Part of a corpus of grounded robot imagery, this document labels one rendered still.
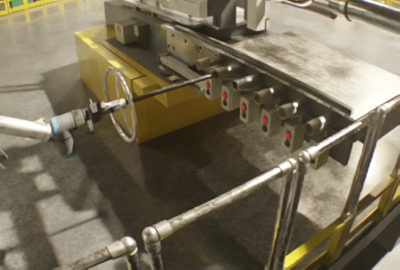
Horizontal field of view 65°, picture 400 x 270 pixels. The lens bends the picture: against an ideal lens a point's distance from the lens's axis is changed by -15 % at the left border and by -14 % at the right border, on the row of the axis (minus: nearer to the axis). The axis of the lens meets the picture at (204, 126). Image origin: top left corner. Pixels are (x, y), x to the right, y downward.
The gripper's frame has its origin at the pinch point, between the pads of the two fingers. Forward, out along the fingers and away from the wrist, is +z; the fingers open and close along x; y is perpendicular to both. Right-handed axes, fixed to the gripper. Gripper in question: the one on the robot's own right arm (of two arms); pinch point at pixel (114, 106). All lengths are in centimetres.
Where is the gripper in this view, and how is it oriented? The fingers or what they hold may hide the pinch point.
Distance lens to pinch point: 177.0
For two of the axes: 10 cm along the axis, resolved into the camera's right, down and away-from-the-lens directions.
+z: 8.2, -3.1, 4.7
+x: -3.3, 4.2, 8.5
